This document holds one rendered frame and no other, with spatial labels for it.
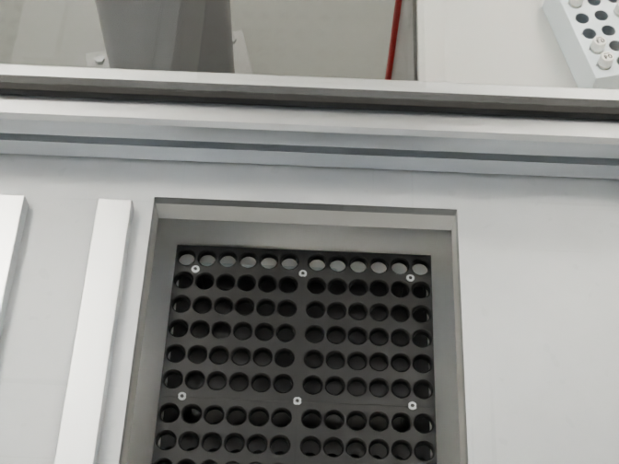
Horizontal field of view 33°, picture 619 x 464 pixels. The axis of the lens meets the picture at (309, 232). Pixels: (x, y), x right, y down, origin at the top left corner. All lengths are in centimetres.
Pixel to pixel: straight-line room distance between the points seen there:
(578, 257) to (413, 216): 11
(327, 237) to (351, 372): 15
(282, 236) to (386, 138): 16
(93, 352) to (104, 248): 7
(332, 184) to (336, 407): 15
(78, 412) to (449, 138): 28
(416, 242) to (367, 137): 16
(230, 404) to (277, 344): 5
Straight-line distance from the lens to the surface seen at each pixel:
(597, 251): 69
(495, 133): 67
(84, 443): 61
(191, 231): 80
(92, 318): 64
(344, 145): 67
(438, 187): 70
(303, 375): 67
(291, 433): 66
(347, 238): 80
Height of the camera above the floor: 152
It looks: 59 degrees down
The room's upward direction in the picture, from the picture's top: 2 degrees clockwise
